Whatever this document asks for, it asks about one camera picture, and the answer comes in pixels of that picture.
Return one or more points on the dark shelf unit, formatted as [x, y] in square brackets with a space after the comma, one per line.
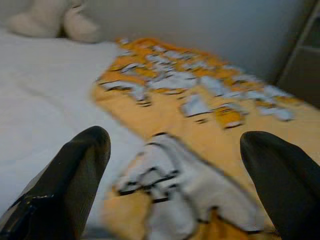
[302, 62]

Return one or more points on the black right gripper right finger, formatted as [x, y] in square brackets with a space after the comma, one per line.
[285, 185]

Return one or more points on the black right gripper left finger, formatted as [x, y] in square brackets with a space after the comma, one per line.
[62, 185]

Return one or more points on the cream plush toy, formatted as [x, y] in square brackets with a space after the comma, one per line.
[52, 20]

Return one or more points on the yellow cartoon print blanket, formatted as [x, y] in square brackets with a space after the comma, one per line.
[200, 112]

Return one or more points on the white bed sheet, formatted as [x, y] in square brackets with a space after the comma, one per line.
[45, 90]

